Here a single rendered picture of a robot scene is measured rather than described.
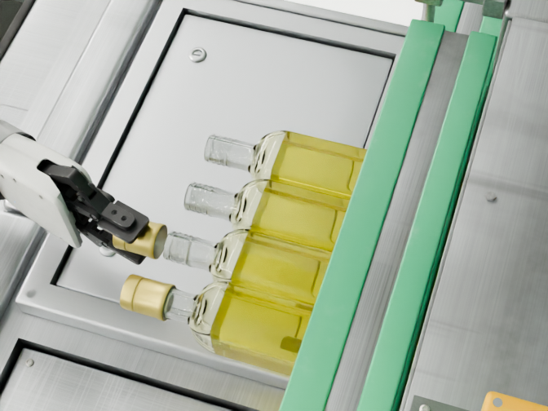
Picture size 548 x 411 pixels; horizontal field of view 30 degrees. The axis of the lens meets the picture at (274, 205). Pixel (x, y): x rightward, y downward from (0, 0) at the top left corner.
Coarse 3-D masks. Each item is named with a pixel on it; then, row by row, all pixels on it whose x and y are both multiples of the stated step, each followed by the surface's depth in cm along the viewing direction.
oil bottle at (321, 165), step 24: (264, 144) 101; (288, 144) 100; (312, 144) 100; (336, 144) 100; (264, 168) 99; (288, 168) 99; (312, 168) 99; (336, 168) 99; (360, 168) 98; (336, 192) 98
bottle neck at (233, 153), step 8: (216, 136) 103; (224, 136) 104; (208, 144) 103; (216, 144) 103; (224, 144) 102; (232, 144) 102; (240, 144) 102; (248, 144) 103; (208, 152) 103; (216, 152) 103; (224, 152) 102; (232, 152) 102; (240, 152) 102; (248, 152) 102; (208, 160) 103; (216, 160) 103; (224, 160) 103; (232, 160) 102; (240, 160) 102; (248, 160) 102; (240, 168) 103
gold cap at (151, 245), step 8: (152, 224) 99; (160, 224) 99; (144, 232) 98; (152, 232) 98; (160, 232) 101; (120, 240) 99; (136, 240) 98; (144, 240) 98; (152, 240) 98; (160, 240) 101; (120, 248) 99; (128, 248) 99; (136, 248) 98; (144, 248) 98; (152, 248) 98; (160, 248) 101; (152, 256) 98
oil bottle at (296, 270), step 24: (240, 240) 96; (264, 240) 96; (288, 240) 96; (216, 264) 95; (240, 264) 94; (264, 264) 94; (288, 264) 94; (312, 264) 94; (264, 288) 94; (288, 288) 93; (312, 288) 93
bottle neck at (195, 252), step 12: (168, 240) 98; (180, 240) 98; (192, 240) 98; (204, 240) 98; (168, 252) 98; (180, 252) 97; (192, 252) 97; (204, 252) 97; (192, 264) 98; (204, 264) 97
